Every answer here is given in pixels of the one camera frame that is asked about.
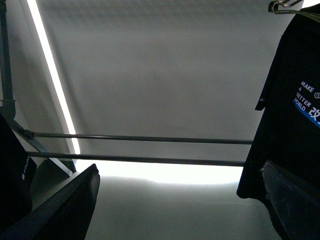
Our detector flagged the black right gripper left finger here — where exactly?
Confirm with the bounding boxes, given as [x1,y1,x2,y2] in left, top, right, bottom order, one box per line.
[0,164,100,240]

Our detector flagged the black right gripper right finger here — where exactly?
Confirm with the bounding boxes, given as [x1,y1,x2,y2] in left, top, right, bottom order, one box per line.
[262,160,320,240]

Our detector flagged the black printed t-shirt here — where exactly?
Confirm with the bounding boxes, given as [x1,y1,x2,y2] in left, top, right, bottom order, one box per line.
[236,15,320,201]
[0,116,37,231]

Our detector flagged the metal clothes hanger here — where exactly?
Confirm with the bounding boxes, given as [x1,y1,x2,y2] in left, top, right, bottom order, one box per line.
[267,0,320,22]

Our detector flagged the grey drying rack frame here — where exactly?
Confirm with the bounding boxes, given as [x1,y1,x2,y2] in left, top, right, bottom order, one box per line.
[0,0,253,175]

